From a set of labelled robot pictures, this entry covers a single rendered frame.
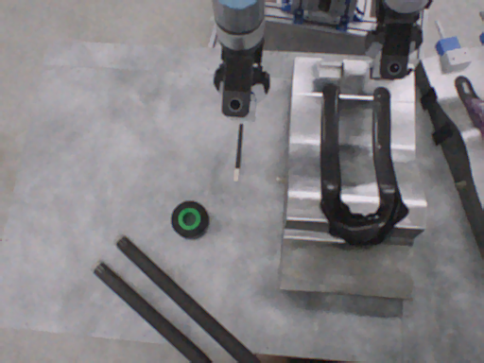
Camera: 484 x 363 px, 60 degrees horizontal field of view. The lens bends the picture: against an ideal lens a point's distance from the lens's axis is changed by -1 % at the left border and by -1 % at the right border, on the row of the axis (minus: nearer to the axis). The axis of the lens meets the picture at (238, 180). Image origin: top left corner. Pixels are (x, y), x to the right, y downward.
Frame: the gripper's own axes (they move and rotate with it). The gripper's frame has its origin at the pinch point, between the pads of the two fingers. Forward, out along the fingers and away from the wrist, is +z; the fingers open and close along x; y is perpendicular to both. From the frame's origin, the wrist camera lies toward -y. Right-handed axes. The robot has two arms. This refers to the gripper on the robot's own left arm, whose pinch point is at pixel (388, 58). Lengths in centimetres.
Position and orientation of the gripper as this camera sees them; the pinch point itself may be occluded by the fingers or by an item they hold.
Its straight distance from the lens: 96.1
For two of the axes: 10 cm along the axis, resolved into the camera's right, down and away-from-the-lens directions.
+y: 0.7, -9.9, 1.3
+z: 1.9, 1.4, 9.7
